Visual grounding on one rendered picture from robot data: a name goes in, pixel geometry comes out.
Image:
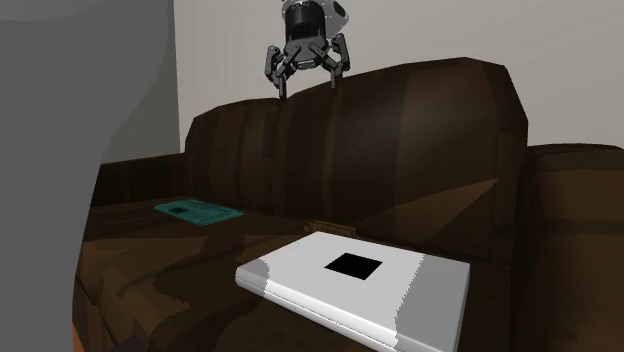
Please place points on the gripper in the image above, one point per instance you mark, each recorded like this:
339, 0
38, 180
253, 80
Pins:
304, 27

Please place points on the brown leather sofa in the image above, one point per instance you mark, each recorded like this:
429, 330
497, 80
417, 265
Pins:
390, 161

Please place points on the teal flat book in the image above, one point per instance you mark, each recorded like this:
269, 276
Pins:
197, 211

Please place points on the white laptop with black square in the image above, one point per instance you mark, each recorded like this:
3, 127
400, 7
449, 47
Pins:
356, 287

